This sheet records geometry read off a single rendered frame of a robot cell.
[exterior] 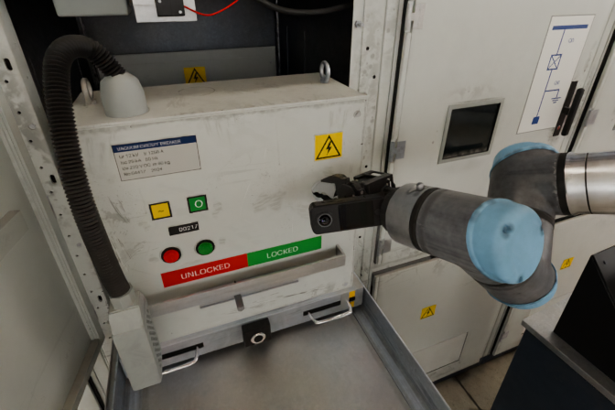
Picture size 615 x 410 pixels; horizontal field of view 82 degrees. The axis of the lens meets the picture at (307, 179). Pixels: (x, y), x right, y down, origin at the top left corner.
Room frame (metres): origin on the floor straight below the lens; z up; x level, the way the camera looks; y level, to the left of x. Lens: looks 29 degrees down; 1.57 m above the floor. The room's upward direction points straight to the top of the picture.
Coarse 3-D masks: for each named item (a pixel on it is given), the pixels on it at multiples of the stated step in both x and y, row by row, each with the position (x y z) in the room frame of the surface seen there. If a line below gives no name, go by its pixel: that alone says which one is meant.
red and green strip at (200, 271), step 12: (312, 240) 0.59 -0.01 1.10; (252, 252) 0.55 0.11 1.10; (264, 252) 0.56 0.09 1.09; (276, 252) 0.56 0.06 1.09; (288, 252) 0.57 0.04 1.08; (300, 252) 0.58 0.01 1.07; (204, 264) 0.51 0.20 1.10; (216, 264) 0.52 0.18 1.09; (228, 264) 0.53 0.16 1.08; (240, 264) 0.54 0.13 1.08; (252, 264) 0.55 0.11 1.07; (168, 276) 0.49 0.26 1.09; (180, 276) 0.50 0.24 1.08; (192, 276) 0.50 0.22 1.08; (204, 276) 0.51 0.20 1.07
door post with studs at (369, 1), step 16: (368, 0) 0.78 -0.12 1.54; (384, 0) 0.79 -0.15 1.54; (352, 16) 0.77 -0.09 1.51; (368, 16) 0.78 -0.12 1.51; (352, 32) 0.77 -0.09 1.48; (368, 32) 0.78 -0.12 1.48; (352, 48) 0.77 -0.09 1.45; (368, 48) 0.78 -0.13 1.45; (352, 64) 0.78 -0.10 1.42; (368, 64) 0.78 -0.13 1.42; (352, 80) 0.78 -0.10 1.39; (368, 80) 0.79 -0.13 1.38; (368, 96) 0.79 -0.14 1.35; (368, 112) 0.79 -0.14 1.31; (368, 128) 0.79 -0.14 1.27; (368, 144) 0.79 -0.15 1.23; (368, 160) 0.79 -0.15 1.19
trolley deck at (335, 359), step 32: (352, 320) 0.59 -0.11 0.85; (224, 352) 0.51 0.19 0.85; (256, 352) 0.51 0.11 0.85; (288, 352) 0.51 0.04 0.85; (320, 352) 0.51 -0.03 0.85; (352, 352) 0.51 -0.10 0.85; (160, 384) 0.44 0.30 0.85; (192, 384) 0.44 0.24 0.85; (224, 384) 0.44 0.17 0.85; (256, 384) 0.44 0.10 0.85; (288, 384) 0.44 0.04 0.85; (320, 384) 0.44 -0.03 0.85; (352, 384) 0.44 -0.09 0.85; (384, 384) 0.44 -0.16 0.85
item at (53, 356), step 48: (0, 96) 0.54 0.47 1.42; (0, 144) 0.53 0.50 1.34; (0, 192) 0.49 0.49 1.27; (0, 240) 0.43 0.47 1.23; (0, 288) 0.40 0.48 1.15; (48, 288) 0.49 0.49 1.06; (0, 336) 0.36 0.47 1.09; (48, 336) 0.44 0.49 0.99; (96, 336) 0.55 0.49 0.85; (0, 384) 0.32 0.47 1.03; (48, 384) 0.39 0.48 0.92
